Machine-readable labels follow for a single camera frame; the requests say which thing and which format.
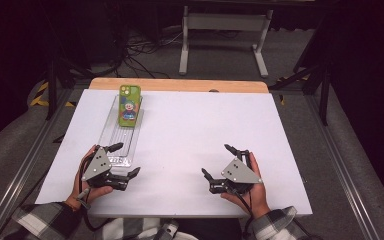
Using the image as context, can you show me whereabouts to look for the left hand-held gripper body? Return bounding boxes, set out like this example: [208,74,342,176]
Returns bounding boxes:
[80,145,130,192]

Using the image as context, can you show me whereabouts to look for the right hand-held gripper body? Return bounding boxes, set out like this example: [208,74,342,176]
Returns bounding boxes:
[209,149,263,196]

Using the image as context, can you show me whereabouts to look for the clear plastic tray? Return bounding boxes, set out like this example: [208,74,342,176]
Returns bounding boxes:
[97,94,145,169]

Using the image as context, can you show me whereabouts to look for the green cartoon phone case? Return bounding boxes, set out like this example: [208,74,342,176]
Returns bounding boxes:
[118,84,142,129]

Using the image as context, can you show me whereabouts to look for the person's left hand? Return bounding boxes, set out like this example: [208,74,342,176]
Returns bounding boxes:
[64,144,114,212]

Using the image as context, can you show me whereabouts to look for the person's right hand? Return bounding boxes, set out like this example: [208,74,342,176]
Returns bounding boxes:
[220,151,272,220]

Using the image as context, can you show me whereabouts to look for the white board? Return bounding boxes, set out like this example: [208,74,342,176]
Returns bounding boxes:
[34,88,314,219]

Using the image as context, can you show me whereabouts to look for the person's torso clothing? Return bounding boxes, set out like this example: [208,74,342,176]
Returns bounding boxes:
[94,217,244,240]

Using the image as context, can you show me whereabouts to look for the yellow black floor tape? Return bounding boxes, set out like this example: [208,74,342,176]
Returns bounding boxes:
[29,81,77,109]

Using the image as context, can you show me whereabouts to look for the black tripod stand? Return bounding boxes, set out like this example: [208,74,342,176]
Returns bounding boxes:
[44,54,96,122]

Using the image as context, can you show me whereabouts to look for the black metal stand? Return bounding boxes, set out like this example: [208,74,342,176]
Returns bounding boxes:
[268,14,336,127]

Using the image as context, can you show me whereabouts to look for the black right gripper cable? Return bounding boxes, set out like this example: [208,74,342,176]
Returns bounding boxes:
[229,187,258,240]

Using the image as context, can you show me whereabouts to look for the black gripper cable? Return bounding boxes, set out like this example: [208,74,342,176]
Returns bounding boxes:
[77,153,114,233]
[229,187,258,240]

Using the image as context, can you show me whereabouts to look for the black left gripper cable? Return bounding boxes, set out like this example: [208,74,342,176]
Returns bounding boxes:
[77,153,114,233]

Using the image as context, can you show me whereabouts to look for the aluminium rail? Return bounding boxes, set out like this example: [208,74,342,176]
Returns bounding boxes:
[303,94,383,240]
[0,89,78,240]

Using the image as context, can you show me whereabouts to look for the tangle of black floor cables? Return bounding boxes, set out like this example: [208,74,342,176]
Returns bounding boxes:
[121,28,185,80]

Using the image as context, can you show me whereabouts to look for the white metal stand frame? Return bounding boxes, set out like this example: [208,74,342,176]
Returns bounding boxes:
[178,4,275,79]

